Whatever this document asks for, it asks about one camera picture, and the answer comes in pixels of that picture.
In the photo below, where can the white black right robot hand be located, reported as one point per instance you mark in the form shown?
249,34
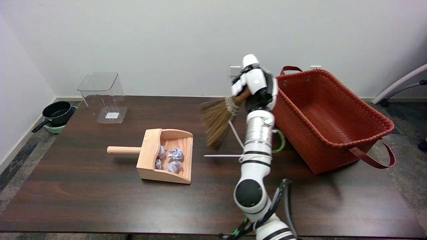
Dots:
255,83

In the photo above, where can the straw hand broom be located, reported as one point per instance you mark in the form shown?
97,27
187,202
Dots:
218,118

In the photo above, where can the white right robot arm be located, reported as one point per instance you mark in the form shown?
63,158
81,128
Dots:
256,166

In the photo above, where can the red woven basket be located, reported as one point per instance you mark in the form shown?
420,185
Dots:
330,116

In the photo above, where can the white zip tie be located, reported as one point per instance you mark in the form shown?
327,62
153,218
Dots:
235,134
223,155

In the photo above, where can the crumpled white paper ball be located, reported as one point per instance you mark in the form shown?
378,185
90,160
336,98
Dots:
161,152
173,167
175,154
158,164

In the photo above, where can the wooden dustpan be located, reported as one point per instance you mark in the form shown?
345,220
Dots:
166,156

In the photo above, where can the clear plastic container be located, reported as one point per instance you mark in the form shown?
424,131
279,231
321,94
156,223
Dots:
104,98

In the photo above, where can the black frying pan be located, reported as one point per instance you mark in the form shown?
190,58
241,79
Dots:
56,114

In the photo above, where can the green bowl on floor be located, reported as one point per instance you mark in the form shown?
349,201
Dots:
56,128

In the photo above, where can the white wall socket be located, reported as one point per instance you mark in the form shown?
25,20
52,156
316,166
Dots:
315,67
235,71

